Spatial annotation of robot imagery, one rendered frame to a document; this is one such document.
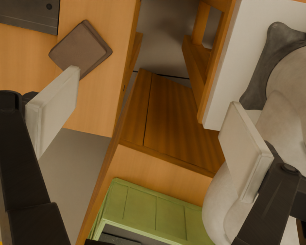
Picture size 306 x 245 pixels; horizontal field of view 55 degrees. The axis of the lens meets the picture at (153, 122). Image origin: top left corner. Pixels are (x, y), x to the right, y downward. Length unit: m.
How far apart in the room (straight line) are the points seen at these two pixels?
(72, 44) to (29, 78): 0.15
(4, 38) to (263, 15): 0.51
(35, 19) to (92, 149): 1.23
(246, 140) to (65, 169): 1.76
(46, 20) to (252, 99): 0.44
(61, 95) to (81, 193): 1.82
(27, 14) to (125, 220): 0.50
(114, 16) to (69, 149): 1.31
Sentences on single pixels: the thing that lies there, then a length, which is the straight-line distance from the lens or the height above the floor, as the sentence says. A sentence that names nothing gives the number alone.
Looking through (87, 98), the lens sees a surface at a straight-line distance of 0.64.
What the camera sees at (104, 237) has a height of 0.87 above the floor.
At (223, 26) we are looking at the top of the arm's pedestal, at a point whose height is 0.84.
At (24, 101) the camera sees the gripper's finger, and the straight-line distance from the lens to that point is 0.17.
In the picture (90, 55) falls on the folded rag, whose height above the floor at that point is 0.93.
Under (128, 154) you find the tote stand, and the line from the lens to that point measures 0.82.
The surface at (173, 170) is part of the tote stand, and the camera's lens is 0.84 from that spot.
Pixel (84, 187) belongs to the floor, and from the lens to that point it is 1.94.
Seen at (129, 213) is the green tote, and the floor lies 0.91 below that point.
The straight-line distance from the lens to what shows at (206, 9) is 1.26.
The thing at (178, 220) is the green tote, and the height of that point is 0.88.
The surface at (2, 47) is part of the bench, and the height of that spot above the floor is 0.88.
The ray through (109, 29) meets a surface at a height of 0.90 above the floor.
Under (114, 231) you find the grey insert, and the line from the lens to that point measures 0.92.
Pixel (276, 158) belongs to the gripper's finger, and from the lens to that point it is 0.17.
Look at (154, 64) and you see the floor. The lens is 1.53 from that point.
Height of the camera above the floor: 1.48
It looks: 64 degrees down
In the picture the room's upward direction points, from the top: 176 degrees counter-clockwise
